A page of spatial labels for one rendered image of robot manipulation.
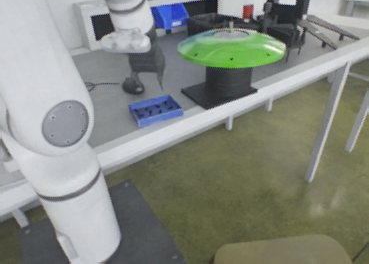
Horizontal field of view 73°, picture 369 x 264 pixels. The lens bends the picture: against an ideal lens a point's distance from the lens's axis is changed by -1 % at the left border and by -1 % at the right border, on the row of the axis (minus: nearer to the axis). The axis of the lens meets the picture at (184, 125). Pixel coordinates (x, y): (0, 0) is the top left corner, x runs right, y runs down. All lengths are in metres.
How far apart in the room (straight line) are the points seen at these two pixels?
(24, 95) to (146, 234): 0.34
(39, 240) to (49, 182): 0.23
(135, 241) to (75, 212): 0.16
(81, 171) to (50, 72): 0.15
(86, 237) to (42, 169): 0.13
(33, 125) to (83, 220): 0.18
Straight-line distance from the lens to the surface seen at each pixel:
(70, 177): 0.37
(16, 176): 0.63
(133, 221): 0.55
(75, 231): 0.43
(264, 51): 0.71
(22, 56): 0.27
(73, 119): 0.30
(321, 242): 0.85
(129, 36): 0.48
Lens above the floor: 1.28
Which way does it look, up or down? 33 degrees down
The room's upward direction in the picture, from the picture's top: 3 degrees counter-clockwise
